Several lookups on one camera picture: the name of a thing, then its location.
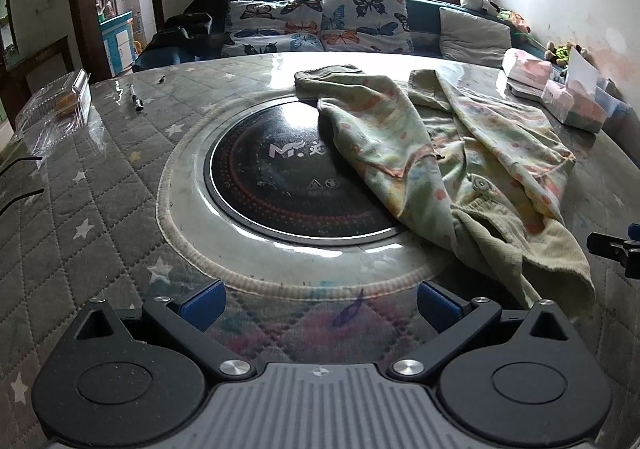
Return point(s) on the white paper sheet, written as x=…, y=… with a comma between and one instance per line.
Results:
x=581, y=75

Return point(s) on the grey plain cushion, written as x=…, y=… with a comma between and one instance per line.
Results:
x=472, y=39

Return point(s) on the colourful plush toys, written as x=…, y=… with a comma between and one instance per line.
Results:
x=559, y=55

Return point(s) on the blue sofa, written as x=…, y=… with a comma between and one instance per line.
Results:
x=424, y=24

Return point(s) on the pink tissue pack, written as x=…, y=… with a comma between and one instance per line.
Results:
x=573, y=108
x=526, y=72

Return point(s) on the clear plastic storage box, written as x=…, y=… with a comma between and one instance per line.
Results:
x=607, y=100

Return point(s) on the black bag on sofa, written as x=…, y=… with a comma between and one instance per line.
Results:
x=197, y=33

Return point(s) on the black marker pen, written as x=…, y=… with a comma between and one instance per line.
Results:
x=136, y=100

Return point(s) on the round black induction cooktop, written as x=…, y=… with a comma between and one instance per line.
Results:
x=274, y=169

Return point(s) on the white plush toy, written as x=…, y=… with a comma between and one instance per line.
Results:
x=482, y=6

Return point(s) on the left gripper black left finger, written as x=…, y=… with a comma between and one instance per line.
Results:
x=130, y=377

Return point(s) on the clear plastic food container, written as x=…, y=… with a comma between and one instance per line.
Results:
x=54, y=112

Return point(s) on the blue white cabinet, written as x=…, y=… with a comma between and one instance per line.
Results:
x=118, y=41

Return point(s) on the butterfly print cushion lying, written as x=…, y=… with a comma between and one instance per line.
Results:
x=256, y=28

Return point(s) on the pink tissue pack far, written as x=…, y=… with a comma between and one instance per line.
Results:
x=526, y=72

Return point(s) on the butterfly print cushion upright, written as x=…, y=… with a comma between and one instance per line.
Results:
x=365, y=26

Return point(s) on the pink tissue pack near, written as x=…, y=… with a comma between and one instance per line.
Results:
x=573, y=108

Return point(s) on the green patterned children's jacket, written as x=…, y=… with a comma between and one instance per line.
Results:
x=479, y=176

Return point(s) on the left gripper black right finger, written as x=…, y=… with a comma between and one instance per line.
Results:
x=517, y=378

